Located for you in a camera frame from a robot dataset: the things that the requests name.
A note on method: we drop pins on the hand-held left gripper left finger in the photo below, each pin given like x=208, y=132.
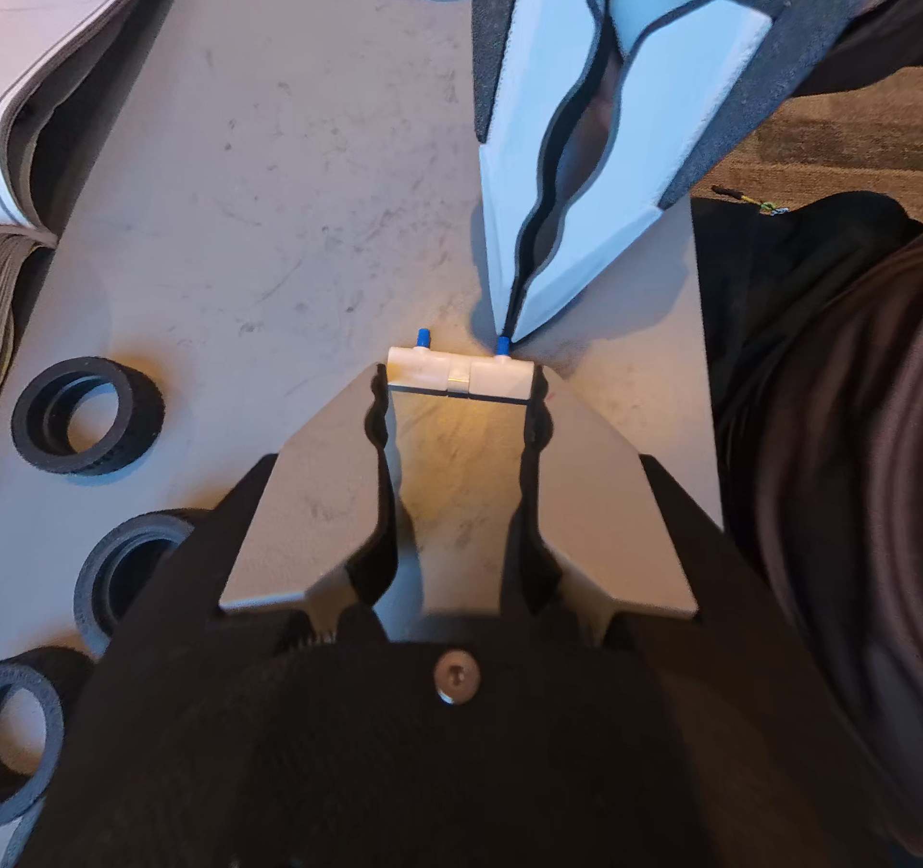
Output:
x=310, y=522

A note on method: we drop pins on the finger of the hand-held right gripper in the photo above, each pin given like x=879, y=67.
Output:
x=533, y=53
x=670, y=103

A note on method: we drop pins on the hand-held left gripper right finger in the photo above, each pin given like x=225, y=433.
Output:
x=598, y=522

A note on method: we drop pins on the white toy beam brick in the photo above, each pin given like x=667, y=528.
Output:
x=432, y=370

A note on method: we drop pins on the grey desk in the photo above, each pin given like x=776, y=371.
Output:
x=288, y=161

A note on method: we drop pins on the person's brown shirt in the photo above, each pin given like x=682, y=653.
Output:
x=829, y=522

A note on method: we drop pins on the narrow black rubber tyre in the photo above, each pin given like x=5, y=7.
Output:
x=52, y=724

